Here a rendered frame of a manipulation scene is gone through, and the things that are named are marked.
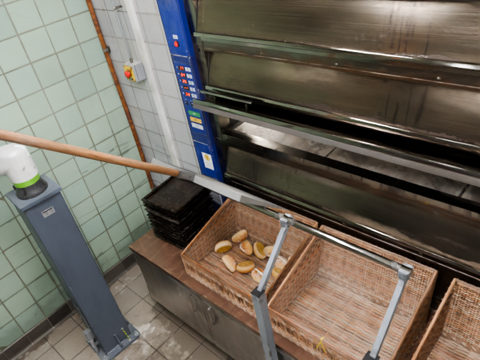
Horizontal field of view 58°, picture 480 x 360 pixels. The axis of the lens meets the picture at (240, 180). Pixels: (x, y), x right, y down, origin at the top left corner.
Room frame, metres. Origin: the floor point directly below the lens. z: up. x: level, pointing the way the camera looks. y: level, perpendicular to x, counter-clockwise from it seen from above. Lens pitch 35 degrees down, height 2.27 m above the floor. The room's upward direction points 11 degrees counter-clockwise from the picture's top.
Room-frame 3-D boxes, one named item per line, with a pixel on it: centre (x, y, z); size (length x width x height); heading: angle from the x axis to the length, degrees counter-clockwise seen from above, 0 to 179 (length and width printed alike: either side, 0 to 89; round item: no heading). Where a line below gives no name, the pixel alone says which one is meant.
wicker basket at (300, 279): (1.19, -0.36, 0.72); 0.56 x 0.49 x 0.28; 43
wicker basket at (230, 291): (1.62, 0.02, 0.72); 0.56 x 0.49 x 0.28; 41
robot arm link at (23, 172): (1.81, 1.01, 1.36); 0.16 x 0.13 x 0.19; 89
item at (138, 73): (2.47, 0.47, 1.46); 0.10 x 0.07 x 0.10; 42
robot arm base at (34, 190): (1.85, 1.03, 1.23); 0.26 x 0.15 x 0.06; 38
